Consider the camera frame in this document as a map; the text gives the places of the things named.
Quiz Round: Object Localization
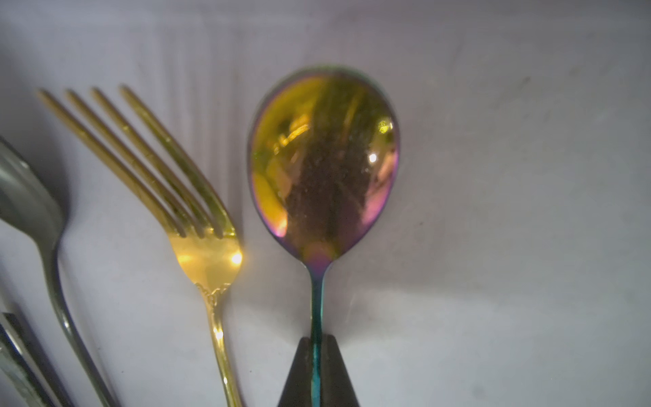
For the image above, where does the black spoon long handle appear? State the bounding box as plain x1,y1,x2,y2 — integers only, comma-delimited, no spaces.
1,139,120,406

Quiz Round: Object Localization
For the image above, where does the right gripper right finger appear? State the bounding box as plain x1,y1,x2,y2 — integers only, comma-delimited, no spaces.
322,334,360,407

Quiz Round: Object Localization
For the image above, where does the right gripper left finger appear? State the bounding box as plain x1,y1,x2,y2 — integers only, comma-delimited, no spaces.
277,337,312,407

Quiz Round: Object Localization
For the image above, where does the gold fork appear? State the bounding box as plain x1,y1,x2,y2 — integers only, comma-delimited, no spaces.
38,85,243,406

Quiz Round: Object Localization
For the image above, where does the silver fork patterned handle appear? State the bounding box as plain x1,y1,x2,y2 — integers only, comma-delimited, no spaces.
1,312,74,406

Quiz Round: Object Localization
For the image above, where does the iridescent rainbow spoon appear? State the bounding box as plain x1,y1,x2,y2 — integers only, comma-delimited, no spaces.
247,65,400,406

